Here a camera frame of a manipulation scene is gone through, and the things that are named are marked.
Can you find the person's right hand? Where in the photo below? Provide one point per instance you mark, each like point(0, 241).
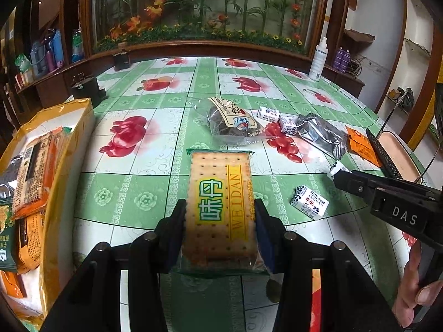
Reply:
point(406, 283)

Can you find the black electric motor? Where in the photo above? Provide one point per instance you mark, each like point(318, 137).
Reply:
point(121, 58)
point(86, 88)

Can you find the orange striped packet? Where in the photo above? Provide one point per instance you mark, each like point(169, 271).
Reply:
point(31, 242)

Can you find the blue green plastic bag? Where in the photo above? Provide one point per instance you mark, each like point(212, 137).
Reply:
point(78, 46)

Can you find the clear packet with dark cake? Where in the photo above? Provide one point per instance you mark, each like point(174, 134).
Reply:
point(232, 121)

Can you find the yellow green label cracker packet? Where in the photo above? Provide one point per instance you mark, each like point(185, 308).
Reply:
point(218, 207)

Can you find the blue thermos flask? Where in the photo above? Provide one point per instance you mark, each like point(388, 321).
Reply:
point(57, 50)

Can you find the orange snack packet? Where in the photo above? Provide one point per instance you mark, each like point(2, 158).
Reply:
point(361, 145)

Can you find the pink bottle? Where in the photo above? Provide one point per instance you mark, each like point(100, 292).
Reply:
point(51, 62)

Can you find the glass artificial flower display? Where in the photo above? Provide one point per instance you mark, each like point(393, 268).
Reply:
point(207, 10)

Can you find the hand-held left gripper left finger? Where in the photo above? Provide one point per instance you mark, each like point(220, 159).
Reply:
point(178, 230)

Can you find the crumpled silver foil packet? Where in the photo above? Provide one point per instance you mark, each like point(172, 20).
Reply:
point(322, 135)

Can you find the orange cracker packet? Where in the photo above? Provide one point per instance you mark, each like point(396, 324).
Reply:
point(36, 173)

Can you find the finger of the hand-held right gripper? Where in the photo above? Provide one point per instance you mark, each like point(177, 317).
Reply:
point(356, 183)

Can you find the grey thermos jug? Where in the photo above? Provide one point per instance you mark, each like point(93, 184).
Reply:
point(38, 60)

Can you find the white blue candy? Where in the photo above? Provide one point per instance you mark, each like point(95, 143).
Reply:
point(268, 114)
point(336, 170)
point(309, 202)
point(289, 124)

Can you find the green fruit print tablecloth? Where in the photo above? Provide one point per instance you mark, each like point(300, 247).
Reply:
point(155, 179)

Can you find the white yellow paper roll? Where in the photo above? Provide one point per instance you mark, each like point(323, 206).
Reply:
point(327, 13)

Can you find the patterned glasses case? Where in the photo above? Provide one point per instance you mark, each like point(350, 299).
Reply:
point(394, 155)

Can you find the green edged silver foil packet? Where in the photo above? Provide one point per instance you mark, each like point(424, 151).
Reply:
point(8, 179)

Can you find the yellow cardboard box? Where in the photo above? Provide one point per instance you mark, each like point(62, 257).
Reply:
point(69, 145)

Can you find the dark wooden cabinet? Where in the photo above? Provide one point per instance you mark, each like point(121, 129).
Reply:
point(41, 86)

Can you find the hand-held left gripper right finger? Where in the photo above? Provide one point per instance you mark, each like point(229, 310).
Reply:
point(264, 237)

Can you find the dark green snack packet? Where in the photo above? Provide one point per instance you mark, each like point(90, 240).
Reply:
point(7, 242)

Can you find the white spray bottle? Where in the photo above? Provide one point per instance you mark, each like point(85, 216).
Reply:
point(317, 62)

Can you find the light green packet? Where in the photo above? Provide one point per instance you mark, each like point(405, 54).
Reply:
point(23, 65)

